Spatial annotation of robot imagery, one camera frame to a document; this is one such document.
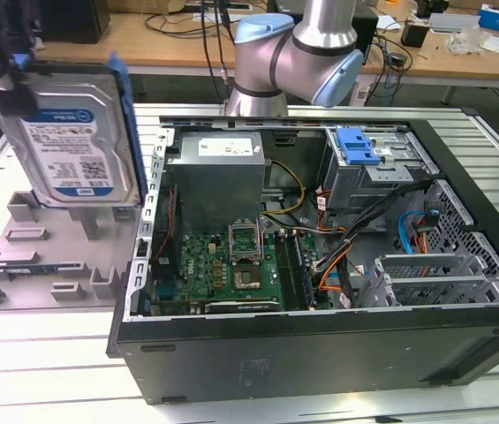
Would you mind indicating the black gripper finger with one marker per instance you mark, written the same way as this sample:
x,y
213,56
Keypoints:
x,y
15,100

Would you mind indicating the hard disk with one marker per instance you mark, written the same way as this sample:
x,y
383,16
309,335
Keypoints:
x,y
68,146

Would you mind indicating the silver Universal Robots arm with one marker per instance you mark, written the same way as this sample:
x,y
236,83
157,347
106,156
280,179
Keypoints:
x,y
275,57

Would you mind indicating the metal disk bay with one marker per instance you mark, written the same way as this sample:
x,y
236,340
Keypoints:
x,y
430,265

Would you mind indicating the large black box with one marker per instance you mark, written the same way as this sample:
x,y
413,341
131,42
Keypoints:
x,y
72,22

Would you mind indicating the wooden desk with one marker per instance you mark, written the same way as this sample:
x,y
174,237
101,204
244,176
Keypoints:
x,y
165,50

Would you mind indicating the grey parts rack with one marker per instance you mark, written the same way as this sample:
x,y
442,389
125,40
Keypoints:
x,y
55,256

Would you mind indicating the green RAM stick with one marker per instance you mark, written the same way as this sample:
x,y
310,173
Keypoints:
x,y
32,270

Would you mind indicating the grey power supply unit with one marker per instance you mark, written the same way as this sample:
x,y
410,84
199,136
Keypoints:
x,y
218,185

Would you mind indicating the green motherboard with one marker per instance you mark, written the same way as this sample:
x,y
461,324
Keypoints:
x,y
200,269

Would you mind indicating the metal locking lever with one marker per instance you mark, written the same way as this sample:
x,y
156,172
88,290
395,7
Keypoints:
x,y
263,247

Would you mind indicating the CPU socket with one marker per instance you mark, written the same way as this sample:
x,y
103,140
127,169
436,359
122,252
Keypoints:
x,y
247,279

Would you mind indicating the black graphics card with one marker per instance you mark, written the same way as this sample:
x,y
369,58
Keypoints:
x,y
240,307

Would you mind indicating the black RAM slot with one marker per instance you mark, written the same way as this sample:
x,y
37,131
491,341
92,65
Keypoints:
x,y
296,269
281,269
303,269
288,269

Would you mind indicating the blue drive cage latch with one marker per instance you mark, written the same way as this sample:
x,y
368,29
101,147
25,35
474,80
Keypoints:
x,y
355,146

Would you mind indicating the metal drive cage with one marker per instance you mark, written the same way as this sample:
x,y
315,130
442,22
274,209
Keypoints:
x,y
364,190

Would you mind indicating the black PC case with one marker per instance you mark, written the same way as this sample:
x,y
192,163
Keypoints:
x,y
275,353

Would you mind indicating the small black box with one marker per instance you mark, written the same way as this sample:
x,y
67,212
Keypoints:
x,y
414,35

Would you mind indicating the flat grey box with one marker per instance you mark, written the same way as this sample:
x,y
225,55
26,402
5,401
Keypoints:
x,y
452,22

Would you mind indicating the clear plastic bag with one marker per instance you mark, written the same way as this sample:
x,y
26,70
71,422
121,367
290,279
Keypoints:
x,y
470,42

